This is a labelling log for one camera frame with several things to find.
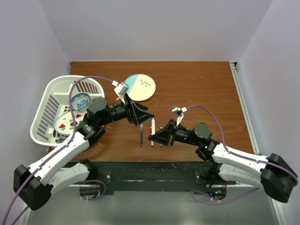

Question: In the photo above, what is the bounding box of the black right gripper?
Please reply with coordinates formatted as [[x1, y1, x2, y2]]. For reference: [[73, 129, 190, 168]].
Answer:
[[148, 120, 200, 147]]

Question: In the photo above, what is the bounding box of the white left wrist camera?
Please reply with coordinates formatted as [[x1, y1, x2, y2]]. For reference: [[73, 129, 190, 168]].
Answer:
[[112, 81, 129, 102]]

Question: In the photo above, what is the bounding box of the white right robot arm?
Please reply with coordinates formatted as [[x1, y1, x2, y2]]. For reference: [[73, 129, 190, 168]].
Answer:
[[148, 120, 298, 203]]

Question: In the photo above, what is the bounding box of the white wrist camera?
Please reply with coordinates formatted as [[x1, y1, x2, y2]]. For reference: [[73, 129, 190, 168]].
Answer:
[[172, 106, 187, 126], [112, 81, 129, 102]]

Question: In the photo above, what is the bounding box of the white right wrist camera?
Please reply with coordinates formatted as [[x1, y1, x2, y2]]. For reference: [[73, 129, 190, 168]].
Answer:
[[172, 106, 187, 126]]

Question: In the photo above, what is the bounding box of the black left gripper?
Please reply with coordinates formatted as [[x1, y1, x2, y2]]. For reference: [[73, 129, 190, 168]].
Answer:
[[99, 92, 154, 126]]

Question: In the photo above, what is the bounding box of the aluminium frame rail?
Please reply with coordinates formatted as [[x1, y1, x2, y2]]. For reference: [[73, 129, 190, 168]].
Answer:
[[229, 62, 261, 155]]

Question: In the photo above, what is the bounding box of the purple pen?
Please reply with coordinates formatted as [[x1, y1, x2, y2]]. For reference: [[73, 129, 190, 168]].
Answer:
[[140, 124, 143, 147]]

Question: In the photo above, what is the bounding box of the red marker pen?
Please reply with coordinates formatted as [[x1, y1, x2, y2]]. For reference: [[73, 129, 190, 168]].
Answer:
[[150, 126, 154, 147]]

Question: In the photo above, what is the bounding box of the pink marker pen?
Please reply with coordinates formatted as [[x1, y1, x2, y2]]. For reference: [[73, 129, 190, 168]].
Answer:
[[151, 118, 156, 135]]

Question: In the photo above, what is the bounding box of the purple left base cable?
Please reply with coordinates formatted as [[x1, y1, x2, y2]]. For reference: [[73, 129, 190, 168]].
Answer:
[[79, 179, 107, 201]]

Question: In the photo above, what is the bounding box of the watermelon patterned plate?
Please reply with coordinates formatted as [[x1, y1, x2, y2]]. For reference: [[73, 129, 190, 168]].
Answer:
[[54, 111, 87, 136]]

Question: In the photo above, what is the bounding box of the cream and teal plate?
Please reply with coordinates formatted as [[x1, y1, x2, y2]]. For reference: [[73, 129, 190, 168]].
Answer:
[[124, 74, 156, 101]]

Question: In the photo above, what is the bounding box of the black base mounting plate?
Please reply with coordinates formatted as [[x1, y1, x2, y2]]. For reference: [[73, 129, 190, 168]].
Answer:
[[70, 161, 237, 196]]

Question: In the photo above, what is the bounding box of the blue patterned bowl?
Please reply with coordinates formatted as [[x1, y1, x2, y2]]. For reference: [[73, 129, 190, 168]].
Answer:
[[71, 93, 90, 111]]

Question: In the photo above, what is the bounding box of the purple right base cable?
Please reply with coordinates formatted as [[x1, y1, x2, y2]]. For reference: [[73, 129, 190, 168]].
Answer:
[[189, 187, 261, 206]]

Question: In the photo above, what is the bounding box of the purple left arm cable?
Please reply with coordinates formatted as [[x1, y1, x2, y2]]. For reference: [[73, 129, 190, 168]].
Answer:
[[1, 76, 115, 225]]

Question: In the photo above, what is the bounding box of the white plastic dish basket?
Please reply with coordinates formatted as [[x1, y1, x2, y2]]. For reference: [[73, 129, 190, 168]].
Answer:
[[30, 75, 106, 150]]

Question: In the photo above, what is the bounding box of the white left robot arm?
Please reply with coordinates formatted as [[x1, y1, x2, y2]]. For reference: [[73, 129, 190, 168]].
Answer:
[[13, 97, 154, 210]]

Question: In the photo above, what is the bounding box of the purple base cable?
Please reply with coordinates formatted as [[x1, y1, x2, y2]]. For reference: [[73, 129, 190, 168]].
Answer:
[[79, 179, 107, 201], [189, 187, 261, 206]]

